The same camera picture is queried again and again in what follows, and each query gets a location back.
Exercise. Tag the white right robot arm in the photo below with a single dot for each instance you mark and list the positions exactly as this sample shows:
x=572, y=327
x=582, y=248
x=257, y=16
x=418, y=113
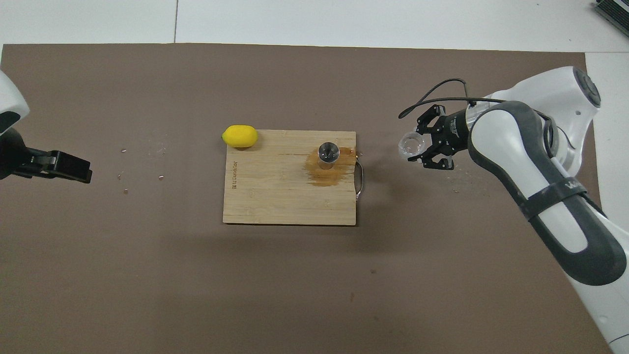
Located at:
x=511, y=142

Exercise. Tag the bamboo cutting board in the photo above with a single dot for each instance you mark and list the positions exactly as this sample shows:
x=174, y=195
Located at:
x=275, y=191

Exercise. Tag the brown table mat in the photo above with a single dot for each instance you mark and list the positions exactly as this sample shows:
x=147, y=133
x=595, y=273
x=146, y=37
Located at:
x=196, y=295

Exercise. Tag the stainless steel jigger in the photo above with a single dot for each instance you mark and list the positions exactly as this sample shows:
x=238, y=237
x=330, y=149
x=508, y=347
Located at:
x=328, y=152

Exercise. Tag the small clear glass cup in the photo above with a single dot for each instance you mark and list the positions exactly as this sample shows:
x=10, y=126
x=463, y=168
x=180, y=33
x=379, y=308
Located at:
x=412, y=145

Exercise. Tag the yellow lemon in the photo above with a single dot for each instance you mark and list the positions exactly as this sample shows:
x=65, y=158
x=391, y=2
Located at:
x=240, y=136

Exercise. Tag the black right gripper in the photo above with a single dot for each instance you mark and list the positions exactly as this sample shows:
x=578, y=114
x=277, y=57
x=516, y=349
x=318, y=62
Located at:
x=454, y=130

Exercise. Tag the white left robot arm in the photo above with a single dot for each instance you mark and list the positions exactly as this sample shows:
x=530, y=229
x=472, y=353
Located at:
x=9, y=98

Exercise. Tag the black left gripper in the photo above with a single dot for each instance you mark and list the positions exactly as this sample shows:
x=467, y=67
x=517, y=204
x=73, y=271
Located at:
x=11, y=152

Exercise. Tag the grey ribbed device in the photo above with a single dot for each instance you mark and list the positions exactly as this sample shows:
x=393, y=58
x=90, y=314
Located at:
x=614, y=12

